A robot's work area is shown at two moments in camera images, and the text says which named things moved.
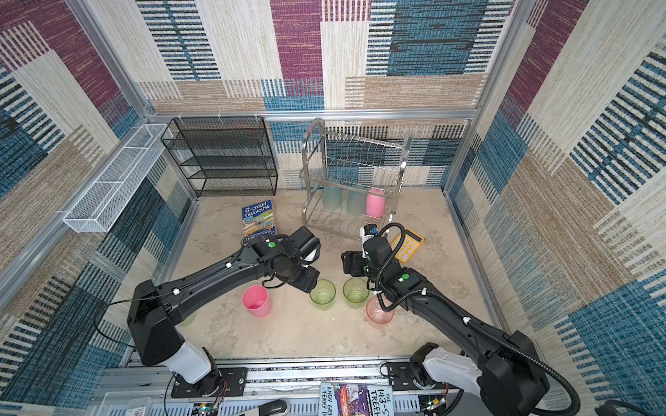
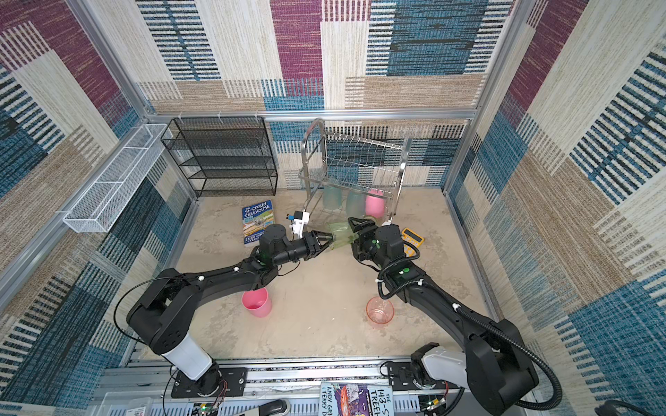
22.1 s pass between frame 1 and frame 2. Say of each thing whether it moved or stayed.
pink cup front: stayed
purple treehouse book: stayed
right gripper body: moved
